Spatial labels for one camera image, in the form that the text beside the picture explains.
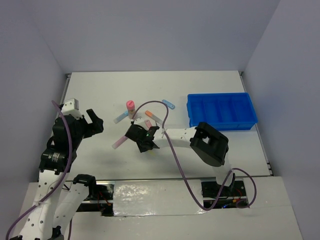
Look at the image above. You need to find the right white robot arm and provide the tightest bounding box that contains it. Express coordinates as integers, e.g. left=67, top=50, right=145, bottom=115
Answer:
left=125, top=122, right=235, bottom=196

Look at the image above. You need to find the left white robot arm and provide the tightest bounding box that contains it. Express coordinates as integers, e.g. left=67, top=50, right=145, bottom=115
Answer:
left=15, top=108, right=104, bottom=240

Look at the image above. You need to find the pink correction tape stick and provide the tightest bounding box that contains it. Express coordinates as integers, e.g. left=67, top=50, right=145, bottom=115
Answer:
left=144, top=119, right=152, bottom=129

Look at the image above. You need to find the orange capped clear tube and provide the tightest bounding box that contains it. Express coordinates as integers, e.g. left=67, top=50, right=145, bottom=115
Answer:
left=145, top=110, right=163, bottom=125

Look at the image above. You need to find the blue capped clear tube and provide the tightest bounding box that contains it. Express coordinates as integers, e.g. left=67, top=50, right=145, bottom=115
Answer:
left=113, top=111, right=128, bottom=124

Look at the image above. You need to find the pink capped glue bottle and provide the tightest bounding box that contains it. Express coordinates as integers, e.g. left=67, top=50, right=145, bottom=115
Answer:
left=126, top=100, right=136, bottom=119

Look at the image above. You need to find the light blue eraser stick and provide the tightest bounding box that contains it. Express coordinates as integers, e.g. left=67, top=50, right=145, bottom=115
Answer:
left=162, top=99, right=176, bottom=110

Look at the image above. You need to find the blue divided plastic bin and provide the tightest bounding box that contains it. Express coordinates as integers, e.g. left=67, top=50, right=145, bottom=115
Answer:
left=186, top=92, right=258, bottom=131

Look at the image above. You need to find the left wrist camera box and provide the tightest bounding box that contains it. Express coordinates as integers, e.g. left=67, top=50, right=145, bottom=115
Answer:
left=61, top=98, right=79, bottom=115

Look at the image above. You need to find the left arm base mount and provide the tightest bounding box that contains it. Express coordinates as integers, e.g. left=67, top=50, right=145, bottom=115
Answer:
left=76, top=182, right=114, bottom=217

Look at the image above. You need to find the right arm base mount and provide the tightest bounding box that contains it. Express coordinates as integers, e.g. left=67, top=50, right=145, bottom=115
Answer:
left=201, top=180, right=249, bottom=209

